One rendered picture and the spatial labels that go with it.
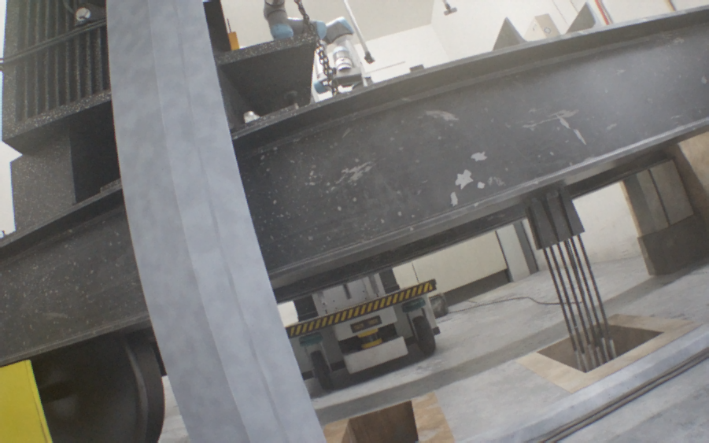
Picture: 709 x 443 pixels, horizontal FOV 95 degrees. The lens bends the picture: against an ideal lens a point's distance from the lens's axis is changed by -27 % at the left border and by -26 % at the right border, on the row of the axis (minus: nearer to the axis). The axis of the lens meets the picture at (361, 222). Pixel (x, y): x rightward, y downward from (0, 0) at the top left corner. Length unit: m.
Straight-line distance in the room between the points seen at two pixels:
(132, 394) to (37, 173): 0.61
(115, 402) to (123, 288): 0.49
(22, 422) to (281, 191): 0.71
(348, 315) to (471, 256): 2.23
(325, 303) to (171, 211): 1.53
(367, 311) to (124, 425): 1.05
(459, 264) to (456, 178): 3.09
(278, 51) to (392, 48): 3.83
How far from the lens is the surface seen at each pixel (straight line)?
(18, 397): 0.98
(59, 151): 1.02
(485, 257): 3.85
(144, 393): 1.17
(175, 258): 0.60
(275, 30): 1.51
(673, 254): 1.78
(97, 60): 1.05
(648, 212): 1.77
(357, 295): 2.12
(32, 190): 1.05
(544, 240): 1.11
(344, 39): 2.25
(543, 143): 0.79
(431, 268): 3.77
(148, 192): 0.64
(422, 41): 4.77
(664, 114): 0.96
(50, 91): 1.05
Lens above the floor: 0.35
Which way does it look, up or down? 9 degrees up
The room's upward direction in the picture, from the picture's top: 19 degrees counter-clockwise
